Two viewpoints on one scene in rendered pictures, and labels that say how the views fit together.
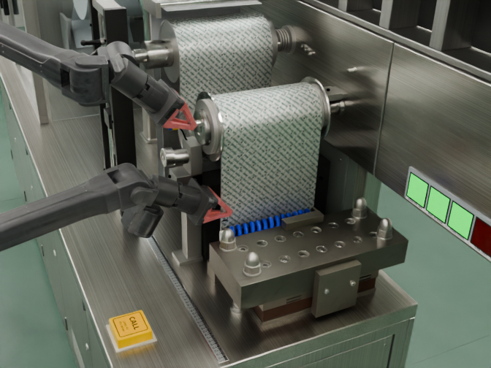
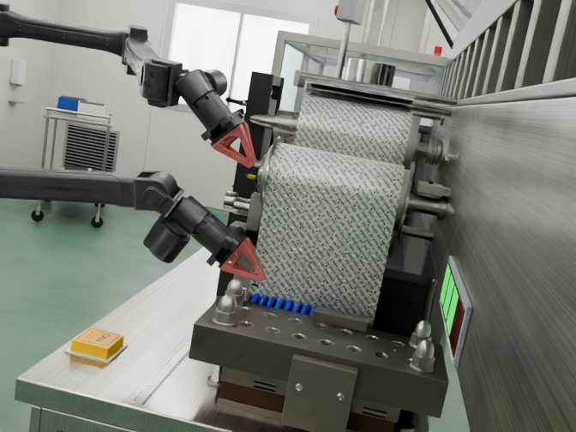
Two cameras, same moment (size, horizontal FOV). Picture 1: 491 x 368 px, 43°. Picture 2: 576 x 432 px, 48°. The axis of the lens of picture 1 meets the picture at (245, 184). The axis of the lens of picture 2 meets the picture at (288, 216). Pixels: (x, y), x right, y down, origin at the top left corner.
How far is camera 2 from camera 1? 0.76 m
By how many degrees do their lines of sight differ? 37
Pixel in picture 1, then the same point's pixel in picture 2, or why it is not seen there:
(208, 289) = not seen: hidden behind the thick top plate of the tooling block
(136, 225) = (153, 240)
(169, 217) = not seen: hidden behind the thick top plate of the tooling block
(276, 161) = (330, 234)
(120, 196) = (134, 189)
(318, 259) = (309, 345)
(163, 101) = (218, 119)
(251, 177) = (296, 243)
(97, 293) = (115, 320)
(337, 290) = (315, 397)
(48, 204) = (71, 172)
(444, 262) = not seen: outside the picture
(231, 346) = (164, 399)
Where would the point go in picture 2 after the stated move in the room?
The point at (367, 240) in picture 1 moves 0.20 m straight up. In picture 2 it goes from (393, 361) to (420, 237)
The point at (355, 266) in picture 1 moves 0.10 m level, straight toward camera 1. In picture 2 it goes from (347, 372) to (298, 383)
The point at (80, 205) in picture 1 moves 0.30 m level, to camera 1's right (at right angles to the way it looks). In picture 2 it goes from (96, 183) to (219, 225)
